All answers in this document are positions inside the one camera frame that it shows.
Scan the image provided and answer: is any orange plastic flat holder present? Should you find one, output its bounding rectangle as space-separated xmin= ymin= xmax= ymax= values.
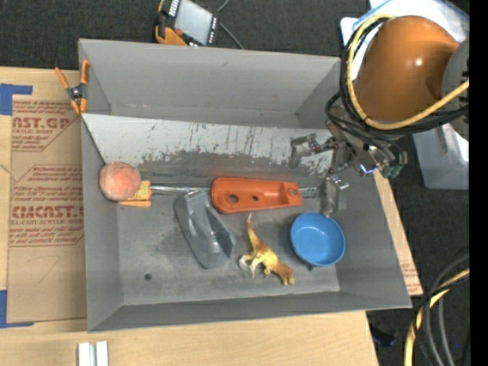
xmin=210 ymin=177 xmax=304 ymax=215

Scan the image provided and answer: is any small yellow and orange toy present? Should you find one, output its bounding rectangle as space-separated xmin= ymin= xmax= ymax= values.
xmin=117 ymin=180 xmax=153 ymax=209

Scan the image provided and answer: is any yellow toy dinosaur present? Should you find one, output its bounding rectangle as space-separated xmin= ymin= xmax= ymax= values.
xmin=238 ymin=211 xmax=297 ymax=287

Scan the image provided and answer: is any brown cardboard board red print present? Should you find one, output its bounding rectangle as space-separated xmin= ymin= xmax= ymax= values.
xmin=0 ymin=66 xmax=425 ymax=324

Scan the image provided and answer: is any grey metal bin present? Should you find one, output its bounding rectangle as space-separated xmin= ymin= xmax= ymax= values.
xmin=77 ymin=37 xmax=415 ymax=333

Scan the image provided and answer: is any pink-orange peach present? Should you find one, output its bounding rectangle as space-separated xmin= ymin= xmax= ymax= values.
xmin=98 ymin=161 xmax=143 ymax=202

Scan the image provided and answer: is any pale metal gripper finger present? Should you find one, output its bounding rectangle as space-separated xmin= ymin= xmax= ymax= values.
xmin=318 ymin=175 xmax=351 ymax=218
xmin=289 ymin=133 xmax=337 ymax=169

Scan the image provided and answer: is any silver metal rod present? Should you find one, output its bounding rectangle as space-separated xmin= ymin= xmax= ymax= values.
xmin=147 ymin=184 xmax=318 ymax=199

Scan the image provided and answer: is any blue bowl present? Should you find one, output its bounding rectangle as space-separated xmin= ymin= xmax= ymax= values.
xmin=290 ymin=211 xmax=347 ymax=268

